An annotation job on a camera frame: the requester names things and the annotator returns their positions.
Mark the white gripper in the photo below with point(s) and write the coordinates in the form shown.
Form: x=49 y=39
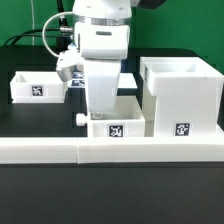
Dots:
x=101 y=84

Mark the white front drawer box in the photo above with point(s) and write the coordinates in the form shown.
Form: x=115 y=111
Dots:
x=126 y=120

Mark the white drawer box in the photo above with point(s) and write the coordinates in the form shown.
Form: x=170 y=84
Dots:
x=126 y=120
x=37 y=87

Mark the white drawer cabinet frame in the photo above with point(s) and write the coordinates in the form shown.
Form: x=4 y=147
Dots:
x=187 y=93

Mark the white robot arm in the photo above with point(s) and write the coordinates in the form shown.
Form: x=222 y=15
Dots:
x=102 y=32

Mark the white marker base plate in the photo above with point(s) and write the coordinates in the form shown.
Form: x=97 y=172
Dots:
x=126 y=81

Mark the white L-shaped fence rail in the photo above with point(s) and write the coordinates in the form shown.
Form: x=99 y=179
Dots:
x=74 y=150

